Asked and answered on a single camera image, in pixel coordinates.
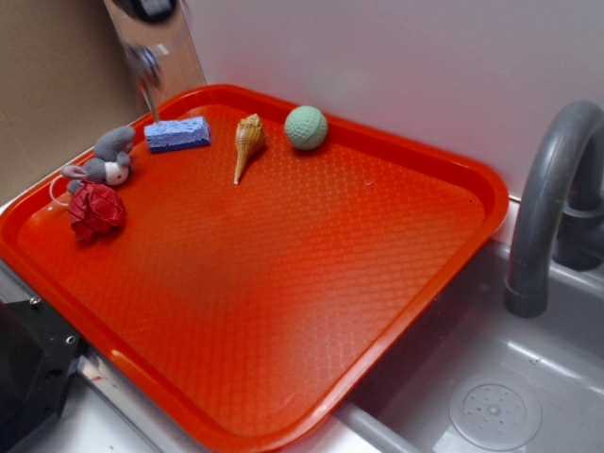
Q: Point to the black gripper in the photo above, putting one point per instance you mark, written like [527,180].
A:
[148,11]

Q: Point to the silver keys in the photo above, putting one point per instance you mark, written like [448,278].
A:
[145,68]

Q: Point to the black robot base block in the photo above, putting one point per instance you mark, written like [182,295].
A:
[39,356]

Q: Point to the blue sponge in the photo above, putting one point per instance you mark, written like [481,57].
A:
[175,135]

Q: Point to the tan spiral seashell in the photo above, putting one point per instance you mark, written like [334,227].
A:
[250,138]

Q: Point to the grey plush mouse toy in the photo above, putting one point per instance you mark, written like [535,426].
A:
[110,164]

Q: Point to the green golf ball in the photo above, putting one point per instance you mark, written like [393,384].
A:
[306,127]

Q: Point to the red crumpled paper ball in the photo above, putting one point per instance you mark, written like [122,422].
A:
[95,209]

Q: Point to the red plastic tray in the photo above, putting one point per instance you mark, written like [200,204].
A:
[363,198]

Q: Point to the grey toy faucet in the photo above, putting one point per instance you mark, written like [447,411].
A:
[560,218]

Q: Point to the grey plastic sink basin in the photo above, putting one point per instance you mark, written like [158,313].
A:
[472,368]

